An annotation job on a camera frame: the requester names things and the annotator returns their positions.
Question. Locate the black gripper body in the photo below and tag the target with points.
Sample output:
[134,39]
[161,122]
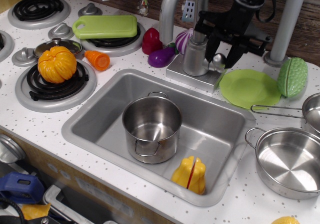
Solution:
[234,26]

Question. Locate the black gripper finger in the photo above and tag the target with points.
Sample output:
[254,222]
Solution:
[212,45]
[235,53]

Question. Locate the silver faucet lever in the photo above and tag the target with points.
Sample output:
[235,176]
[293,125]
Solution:
[217,64]

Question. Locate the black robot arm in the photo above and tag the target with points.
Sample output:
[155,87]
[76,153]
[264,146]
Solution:
[254,5]

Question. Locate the purple white toy onion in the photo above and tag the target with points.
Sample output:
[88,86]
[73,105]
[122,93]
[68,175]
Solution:
[181,40]

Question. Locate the silver toy faucet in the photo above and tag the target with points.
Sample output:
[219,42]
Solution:
[190,67]

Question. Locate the green plastic plate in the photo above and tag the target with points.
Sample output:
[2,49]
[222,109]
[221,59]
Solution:
[245,88]

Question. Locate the purple toy eggplant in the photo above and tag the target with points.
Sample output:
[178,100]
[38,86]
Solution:
[163,57]

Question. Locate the green toy bitter gourd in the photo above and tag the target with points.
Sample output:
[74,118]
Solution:
[292,77]

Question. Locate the red toy pepper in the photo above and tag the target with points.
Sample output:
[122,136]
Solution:
[151,41]

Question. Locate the hanging clear ornament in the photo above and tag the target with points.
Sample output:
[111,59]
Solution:
[143,8]

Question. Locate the grey sink basin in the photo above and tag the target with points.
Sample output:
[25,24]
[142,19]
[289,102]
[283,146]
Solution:
[211,130]

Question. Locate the back right stove burner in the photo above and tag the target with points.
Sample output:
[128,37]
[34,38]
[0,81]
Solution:
[116,47]

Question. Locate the steel pot in sink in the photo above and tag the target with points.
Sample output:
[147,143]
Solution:
[152,128]

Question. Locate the orange toy carrot piece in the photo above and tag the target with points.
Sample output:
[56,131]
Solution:
[100,61]

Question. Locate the green cutting board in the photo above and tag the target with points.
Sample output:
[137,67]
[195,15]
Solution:
[105,26]

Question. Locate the silver stove knob back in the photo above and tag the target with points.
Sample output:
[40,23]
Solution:
[89,10]

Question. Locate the silver stove knob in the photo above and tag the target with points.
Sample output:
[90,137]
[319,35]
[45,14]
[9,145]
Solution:
[89,10]
[24,57]
[62,31]

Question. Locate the yellow toy pepper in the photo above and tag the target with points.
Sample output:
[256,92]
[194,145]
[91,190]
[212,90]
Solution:
[190,174]

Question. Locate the silver stove knob middle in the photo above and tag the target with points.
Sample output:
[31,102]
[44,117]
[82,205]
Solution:
[62,31]

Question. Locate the orange toy pumpkin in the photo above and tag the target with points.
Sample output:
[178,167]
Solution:
[57,65]

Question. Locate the yellow toy lemon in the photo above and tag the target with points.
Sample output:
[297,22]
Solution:
[286,220]

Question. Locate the back left stove burner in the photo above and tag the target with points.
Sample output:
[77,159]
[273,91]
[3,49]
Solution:
[38,14]

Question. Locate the front black stove burner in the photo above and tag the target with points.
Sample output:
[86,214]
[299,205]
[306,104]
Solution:
[36,94]

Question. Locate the silver stove knob front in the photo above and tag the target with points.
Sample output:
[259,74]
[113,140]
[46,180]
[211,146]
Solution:
[24,57]

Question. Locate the left edge stove burner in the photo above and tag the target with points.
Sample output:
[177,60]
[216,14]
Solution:
[6,44]

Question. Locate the silver oven knob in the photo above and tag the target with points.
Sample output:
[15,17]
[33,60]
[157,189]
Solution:
[10,151]

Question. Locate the blue clamp tool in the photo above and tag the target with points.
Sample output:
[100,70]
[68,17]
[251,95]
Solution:
[21,188]

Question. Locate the yellow item bottom left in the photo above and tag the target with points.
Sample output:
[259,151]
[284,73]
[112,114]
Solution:
[34,211]

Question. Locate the grey vertical post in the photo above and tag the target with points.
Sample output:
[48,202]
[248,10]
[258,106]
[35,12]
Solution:
[277,56]

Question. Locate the steel saucepan long handle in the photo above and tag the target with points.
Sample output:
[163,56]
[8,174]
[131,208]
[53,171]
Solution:
[309,114]

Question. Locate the steel pan with loop handle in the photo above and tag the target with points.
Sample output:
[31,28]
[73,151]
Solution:
[288,161]

